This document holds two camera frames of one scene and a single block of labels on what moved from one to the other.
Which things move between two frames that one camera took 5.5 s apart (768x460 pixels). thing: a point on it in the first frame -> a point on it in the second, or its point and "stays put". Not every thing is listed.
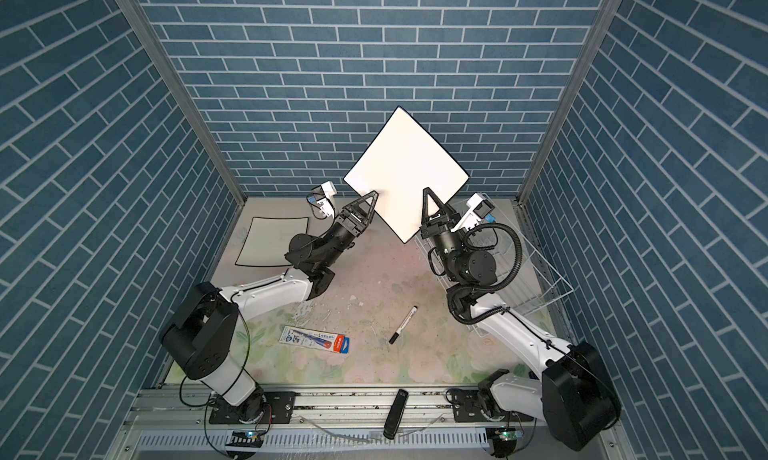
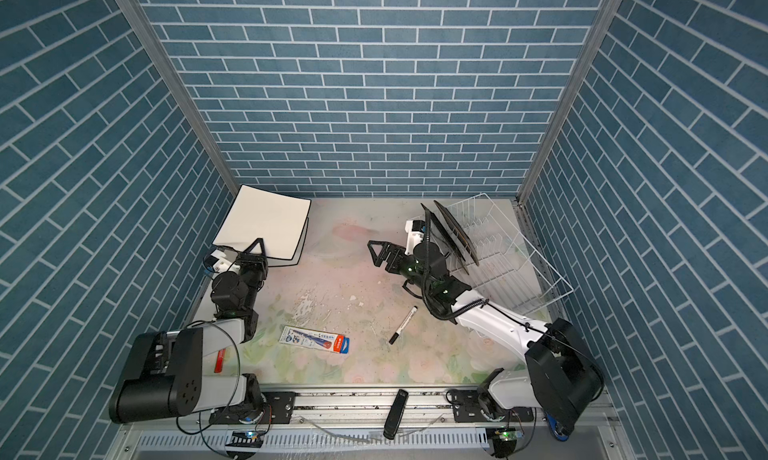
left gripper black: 347,224 -> 246,261
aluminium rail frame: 334,424 stays put
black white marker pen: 403,324 stays put
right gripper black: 437,226 -> 399,256
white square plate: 400,164 -> 278,220
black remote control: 396,412 stays put
